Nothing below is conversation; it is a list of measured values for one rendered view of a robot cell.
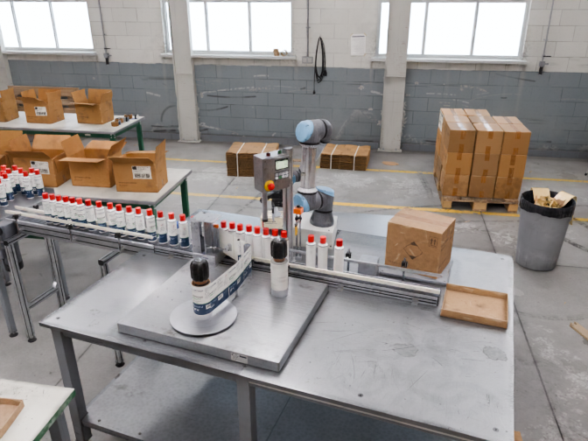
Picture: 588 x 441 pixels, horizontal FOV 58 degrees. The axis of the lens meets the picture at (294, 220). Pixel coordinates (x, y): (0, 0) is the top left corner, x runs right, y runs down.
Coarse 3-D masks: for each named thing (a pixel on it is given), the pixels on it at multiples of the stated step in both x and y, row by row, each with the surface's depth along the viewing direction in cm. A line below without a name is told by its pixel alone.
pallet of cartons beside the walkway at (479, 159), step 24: (456, 120) 598; (480, 120) 598; (504, 120) 598; (456, 144) 564; (480, 144) 560; (504, 144) 556; (528, 144) 553; (456, 168) 574; (480, 168) 570; (504, 168) 565; (456, 192) 585; (480, 192) 580; (504, 192) 576
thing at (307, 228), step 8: (304, 216) 335; (336, 216) 339; (304, 224) 323; (336, 224) 338; (304, 232) 317; (312, 232) 316; (320, 232) 315; (328, 232) 314; (336, 232) 339; (304, 240) 319; (328, 240) 316
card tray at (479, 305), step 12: (456, 288) 273; (468, 288) 270; (444, 300) 265; (456, 300) 265; (468, 300) 265; (480, 300) 265; (492, 300) 265; (504, 300) 265; (444, 312) 252; (456, 312) 250; (468, 312) 255; (480, 312) 255; (492, 312) 255; (504, 312) 255; (492, 324) 245; (504, 324) 243
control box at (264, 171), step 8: (272, 152) 280; (256, 160) 274; (264, 160) 269; (272, 160) 272; (288, 160) 278; (256, 168) 276; (264, 168) 271; (272, 168) 274; (288, 168) 280; (256, 176) 278; (264, 176) 273; (272, 176) 276; (256, 184) 280; (264, 184) 274; (280, 184) 280; (288, 184) 283; (264, 192) 277
